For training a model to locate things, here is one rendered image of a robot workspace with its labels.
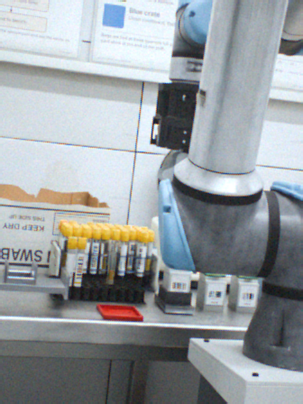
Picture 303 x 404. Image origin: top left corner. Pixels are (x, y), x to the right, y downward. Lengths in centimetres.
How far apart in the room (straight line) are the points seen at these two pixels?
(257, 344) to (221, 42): 38
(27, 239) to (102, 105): 49
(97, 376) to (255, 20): 131
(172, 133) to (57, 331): 39
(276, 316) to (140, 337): 33
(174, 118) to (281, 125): 77
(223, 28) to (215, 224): 23
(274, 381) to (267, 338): 9
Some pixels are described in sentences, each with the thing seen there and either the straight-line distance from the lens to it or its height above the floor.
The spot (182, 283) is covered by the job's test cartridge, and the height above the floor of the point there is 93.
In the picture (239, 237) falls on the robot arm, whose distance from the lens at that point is 89.
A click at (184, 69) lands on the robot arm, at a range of 125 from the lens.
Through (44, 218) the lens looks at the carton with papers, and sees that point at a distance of 147.
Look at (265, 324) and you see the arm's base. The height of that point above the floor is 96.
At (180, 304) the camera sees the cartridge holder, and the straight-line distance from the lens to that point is 130.
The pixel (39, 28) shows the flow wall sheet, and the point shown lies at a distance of 180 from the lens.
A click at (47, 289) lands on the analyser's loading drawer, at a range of 121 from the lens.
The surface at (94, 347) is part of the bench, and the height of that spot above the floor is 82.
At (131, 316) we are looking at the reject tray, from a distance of 120.
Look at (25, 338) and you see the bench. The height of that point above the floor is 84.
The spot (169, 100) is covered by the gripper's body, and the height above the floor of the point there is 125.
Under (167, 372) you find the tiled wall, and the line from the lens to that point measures 199.
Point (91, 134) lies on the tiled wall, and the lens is 182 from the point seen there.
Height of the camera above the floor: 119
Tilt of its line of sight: 5 degrees down
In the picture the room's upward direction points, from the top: 7 degrees clockwise
